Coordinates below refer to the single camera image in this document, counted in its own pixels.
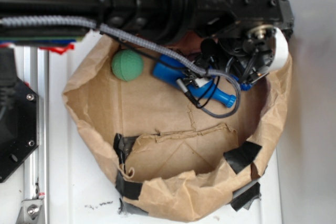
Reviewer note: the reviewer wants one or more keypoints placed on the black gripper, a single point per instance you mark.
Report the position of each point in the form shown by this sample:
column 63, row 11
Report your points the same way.
column 253, row 34

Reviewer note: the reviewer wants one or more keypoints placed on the blue sponge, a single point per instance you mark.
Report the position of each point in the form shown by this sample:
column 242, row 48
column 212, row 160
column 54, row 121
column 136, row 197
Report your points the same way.
column 246, row 86

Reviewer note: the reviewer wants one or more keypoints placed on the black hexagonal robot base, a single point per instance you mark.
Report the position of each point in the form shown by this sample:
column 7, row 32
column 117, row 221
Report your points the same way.
column 18, row 117

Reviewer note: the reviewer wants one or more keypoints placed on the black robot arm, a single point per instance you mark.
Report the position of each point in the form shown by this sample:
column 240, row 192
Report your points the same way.
column 161, row 21

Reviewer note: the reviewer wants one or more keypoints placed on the blue plastic bottle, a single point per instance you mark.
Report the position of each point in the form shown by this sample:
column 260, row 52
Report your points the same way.
column 169, row 69

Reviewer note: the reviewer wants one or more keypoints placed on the brown paper bag bin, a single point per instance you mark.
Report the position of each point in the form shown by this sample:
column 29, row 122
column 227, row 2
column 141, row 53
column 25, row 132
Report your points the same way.
column 164, row 156

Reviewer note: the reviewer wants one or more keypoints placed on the green foam ball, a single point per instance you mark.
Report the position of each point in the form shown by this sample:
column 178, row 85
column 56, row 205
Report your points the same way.
column 127, row 65

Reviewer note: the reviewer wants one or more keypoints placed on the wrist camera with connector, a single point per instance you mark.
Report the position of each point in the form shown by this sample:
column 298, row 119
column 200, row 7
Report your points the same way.
column 183, row 85

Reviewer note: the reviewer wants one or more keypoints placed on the aluminium extrusion rail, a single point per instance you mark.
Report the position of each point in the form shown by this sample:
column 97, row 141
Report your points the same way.
column 33, row 69

